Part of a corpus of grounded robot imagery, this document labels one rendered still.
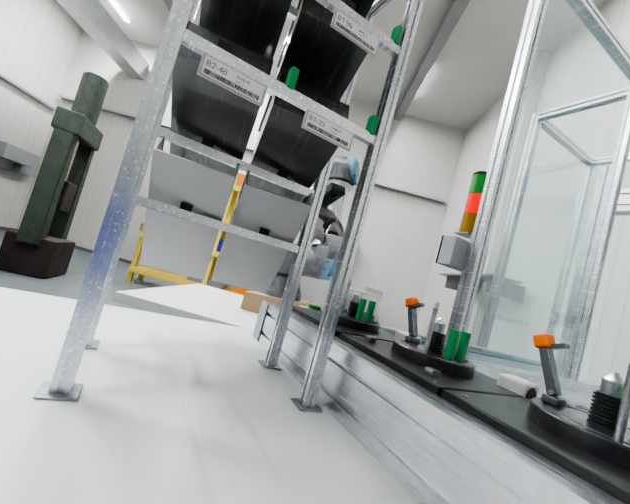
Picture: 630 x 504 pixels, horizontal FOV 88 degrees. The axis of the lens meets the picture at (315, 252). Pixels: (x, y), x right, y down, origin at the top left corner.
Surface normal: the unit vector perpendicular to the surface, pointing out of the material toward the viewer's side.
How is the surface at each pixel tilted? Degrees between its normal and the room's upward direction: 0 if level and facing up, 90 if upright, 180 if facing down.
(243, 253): 135
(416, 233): 90
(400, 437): 90
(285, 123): 155
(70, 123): 90
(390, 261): 90
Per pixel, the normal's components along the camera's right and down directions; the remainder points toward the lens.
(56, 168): 0.32, 0.01
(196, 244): 0.03, 0.69
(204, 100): -0.11, 0.88
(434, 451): -0.84, -0.26
